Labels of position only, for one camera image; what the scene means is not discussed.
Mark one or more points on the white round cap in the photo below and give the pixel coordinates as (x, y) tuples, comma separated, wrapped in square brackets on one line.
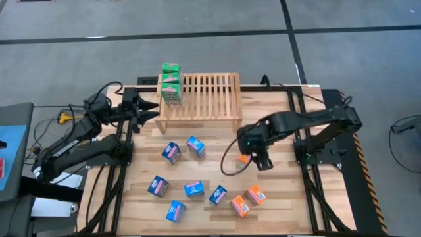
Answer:
[(74, 208)]

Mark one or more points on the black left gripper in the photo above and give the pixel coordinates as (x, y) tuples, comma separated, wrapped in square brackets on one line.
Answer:
[(131, 108)]

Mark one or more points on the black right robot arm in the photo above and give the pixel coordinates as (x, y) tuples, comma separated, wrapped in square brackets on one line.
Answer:
[(312, 120)]

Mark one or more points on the green Apple Jacks cereal box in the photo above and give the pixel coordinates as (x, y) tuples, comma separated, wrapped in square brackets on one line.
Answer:
[(171, 67), (171, 95), (171, 78)]

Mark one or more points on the white paper sheet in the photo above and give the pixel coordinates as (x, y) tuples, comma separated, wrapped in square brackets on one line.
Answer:
[(74, 181), (49, 207)]

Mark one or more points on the wooden slatted shelf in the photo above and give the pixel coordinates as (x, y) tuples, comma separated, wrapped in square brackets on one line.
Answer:
[(210, 98)]

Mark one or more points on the grey padded chair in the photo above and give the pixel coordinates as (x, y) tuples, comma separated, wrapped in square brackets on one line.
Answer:
[(16, 113)]

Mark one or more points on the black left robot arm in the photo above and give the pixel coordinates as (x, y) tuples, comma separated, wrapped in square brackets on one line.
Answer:
[(65, 148)]

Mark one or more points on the black power strip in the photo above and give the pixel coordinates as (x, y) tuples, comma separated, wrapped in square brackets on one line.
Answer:
[(147, 80)]

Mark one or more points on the grey stand foot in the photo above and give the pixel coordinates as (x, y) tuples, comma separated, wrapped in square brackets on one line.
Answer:
[(408, 125)]

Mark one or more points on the blue cloth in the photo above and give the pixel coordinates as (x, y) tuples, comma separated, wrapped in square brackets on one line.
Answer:
[(13, 154)]

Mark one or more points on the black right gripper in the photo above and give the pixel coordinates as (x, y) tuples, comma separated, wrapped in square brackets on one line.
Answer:
[(255, 138)]

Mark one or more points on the black metal table frame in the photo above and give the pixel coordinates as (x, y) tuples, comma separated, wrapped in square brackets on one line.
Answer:
[(263, 88)]

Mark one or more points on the blue Rice Krispies cereal box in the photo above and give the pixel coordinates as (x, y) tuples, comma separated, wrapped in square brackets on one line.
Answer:
[(196, 146), (176, 211), (194, 189)]

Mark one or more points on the orange Mini-Wheats cereal box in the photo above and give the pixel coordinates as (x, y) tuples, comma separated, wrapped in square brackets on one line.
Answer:
[(255, 195), (239, 206), (243, 160)]

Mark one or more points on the blue Frosted Flakes cereal box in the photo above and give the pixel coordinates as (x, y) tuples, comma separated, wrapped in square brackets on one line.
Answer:
[(171, 153), (217, 195), (158, 186)]

